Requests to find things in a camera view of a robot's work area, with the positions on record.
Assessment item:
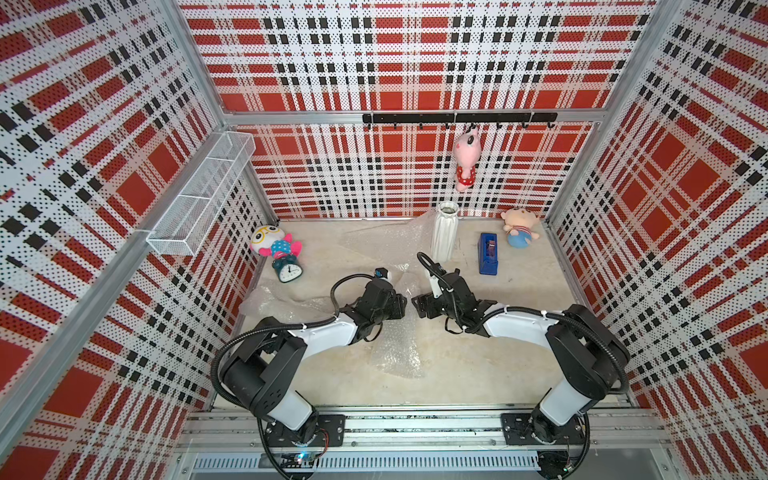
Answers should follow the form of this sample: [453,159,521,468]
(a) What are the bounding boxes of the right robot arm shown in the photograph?
[412,252,630,444]

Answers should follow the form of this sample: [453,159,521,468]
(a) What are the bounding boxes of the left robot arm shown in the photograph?
[210,269,408,433]

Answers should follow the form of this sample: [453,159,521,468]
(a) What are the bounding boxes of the bubble wrap pile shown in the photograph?
[341,212,436,271]

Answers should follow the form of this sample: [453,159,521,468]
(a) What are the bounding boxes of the blue tape dispenser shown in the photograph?
[478,232,499,276]

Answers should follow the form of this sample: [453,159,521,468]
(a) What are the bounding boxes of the tall white ribbed vase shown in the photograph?
[432,201,459,263]

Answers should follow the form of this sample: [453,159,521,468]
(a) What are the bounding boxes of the teal alarm clock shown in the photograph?
[272,254,303,283]

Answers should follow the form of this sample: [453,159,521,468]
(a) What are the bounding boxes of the plush doll blue pants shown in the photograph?
[501,209,540,249]

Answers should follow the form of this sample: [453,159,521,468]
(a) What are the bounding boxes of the white pink owl plush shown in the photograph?
[250,225,302,259]

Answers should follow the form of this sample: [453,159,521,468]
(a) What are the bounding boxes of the pink hanging plush toy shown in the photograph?
[452,128,482,193]

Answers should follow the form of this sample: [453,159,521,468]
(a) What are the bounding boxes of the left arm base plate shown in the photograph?
[265,413,347,447]

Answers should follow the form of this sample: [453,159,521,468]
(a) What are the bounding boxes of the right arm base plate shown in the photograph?
[501,411,587,447]

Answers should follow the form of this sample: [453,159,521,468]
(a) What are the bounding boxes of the black hook rail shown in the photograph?
[362,112,558,127]

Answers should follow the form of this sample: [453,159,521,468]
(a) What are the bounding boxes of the white wire mesh shelf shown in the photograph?
[147,131,255,256]

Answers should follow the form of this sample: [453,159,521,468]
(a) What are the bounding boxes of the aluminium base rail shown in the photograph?
[168,405,683,479]

